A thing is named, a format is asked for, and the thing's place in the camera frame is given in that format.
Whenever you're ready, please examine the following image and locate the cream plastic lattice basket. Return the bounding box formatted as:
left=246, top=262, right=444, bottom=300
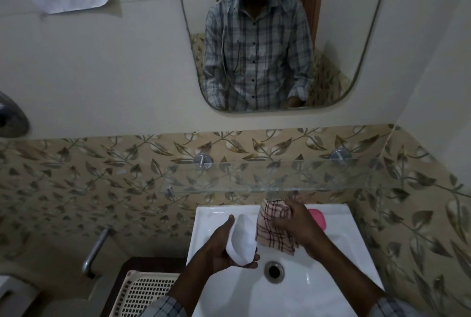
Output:
left=108, top=270, right=181, bottom=317

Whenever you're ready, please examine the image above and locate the checked cleaning cloth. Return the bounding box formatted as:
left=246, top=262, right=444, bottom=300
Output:
left=255, top=198, right=300, bottom=256

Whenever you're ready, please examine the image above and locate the rounded wall mirror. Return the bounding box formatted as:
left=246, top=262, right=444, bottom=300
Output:
left=172, top=0, right=396, bottom=113

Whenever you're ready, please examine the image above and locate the white ceramic sink basin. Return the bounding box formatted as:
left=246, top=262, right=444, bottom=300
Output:
left=186, top=203, right=385, bottom=317

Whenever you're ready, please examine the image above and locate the person's right hand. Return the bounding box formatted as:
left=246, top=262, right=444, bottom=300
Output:
left=270, top=199, right=327, bottom=253

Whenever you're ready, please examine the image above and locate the pink soap bar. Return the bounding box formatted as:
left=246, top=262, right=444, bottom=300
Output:
left=308, top=209, right=327, bottom=232

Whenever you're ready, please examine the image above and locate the white soap dish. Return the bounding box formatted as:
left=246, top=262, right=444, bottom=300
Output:
left=225, top=214, right=258, bottom=267

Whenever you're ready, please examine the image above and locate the metal wall tap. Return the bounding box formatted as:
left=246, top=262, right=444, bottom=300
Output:
left=81, top=226, right=115, bottom=279

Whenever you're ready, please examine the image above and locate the metal sink drain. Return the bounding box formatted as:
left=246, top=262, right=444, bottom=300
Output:
left=264, top=260, right=285, bottom=284

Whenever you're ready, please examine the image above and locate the glass wall shelf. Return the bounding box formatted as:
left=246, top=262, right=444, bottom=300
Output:
left=158, top=157, right=405, bottom=197

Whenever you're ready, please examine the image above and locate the round metal wall fixture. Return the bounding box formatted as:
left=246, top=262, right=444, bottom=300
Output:
left=0, top=90, right=30, bottom=139

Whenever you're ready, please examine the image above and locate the white toilet cistern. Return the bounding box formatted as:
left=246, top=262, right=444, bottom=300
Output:
left=0, top=274, right=39, bottom=317

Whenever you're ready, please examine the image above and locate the person's left forearm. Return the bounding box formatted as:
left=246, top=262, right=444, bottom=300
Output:
left=166, top=252, right=221, bottom=306

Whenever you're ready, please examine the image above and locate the person's right forearm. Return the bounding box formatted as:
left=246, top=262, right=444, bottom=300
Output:
left=305, top=236, right=387, bottom=308

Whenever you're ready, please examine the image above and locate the round metal shelf bracket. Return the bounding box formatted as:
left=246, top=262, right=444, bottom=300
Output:
left=330, top=148, right=350, bottom=166
left=194, top=153, right=213, bottom=170

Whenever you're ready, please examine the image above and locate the person's left hand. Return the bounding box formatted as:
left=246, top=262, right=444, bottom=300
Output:
left=200, top=215, right=261, bottom=277

